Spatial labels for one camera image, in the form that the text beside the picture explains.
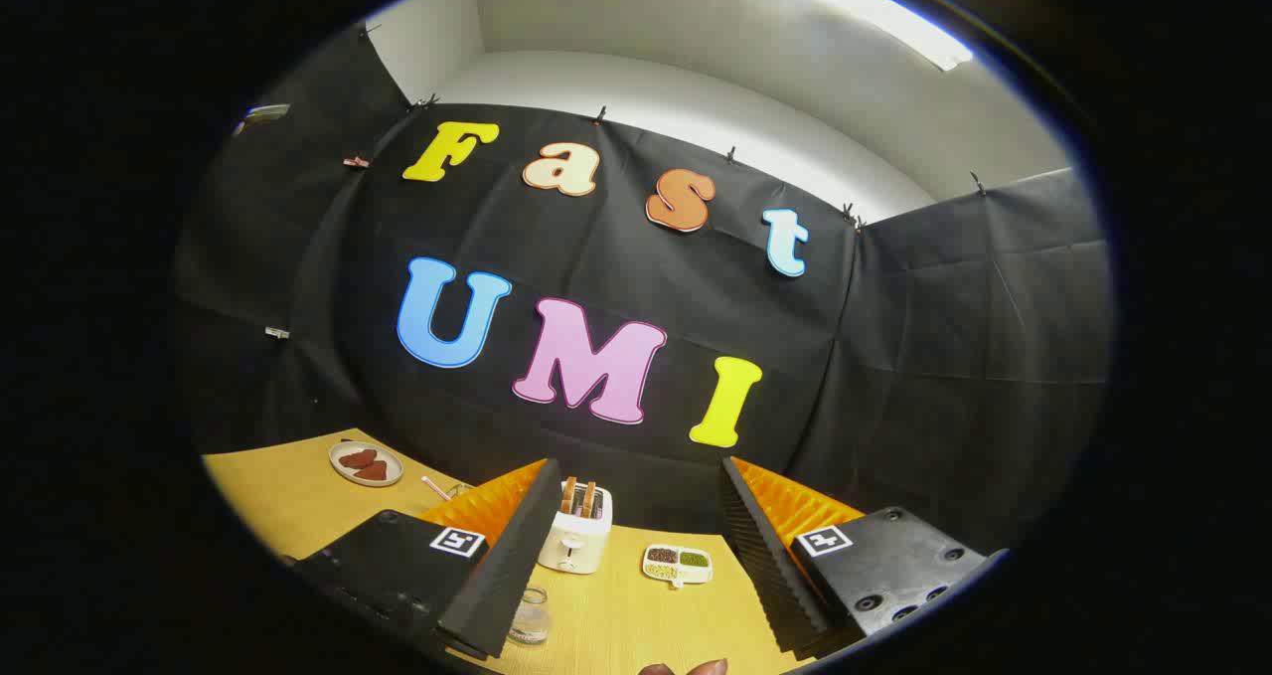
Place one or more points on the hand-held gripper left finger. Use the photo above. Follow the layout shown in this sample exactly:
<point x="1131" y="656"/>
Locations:
<point x="512" y="566"/>

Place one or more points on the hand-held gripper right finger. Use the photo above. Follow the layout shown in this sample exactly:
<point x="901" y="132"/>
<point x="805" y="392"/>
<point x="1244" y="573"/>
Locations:
<point x="760" y="556"/>

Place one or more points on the clear plastic bottle green label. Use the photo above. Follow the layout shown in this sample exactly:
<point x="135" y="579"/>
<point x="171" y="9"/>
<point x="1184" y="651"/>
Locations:
<point x="531" y="617"/>

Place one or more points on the white toaster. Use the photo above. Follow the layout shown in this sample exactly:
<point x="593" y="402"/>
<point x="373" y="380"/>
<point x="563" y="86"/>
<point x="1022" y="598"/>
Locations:
<point x="574" y="541"/>

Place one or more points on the white divided dish with beans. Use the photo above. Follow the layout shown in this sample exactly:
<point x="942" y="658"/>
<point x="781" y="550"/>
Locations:
<point x="678" y="575"/>

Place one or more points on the toast slice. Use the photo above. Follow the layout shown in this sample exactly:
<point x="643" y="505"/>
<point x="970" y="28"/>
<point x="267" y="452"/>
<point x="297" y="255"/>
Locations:
<point x="588" y="499"/>
<point x="568" y="496"/>

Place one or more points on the red food piece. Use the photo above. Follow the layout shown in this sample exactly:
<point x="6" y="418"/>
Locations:
<point x="358" y="458"/>
<point x="373" y="472"/>

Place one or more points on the white round plate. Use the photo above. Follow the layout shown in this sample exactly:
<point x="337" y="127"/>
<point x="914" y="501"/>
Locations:
<point x="343" y="472"/>

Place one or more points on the wooden table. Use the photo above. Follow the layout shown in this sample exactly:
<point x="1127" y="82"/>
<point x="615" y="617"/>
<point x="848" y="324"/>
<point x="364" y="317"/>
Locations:
<point x="298" y="496"/>

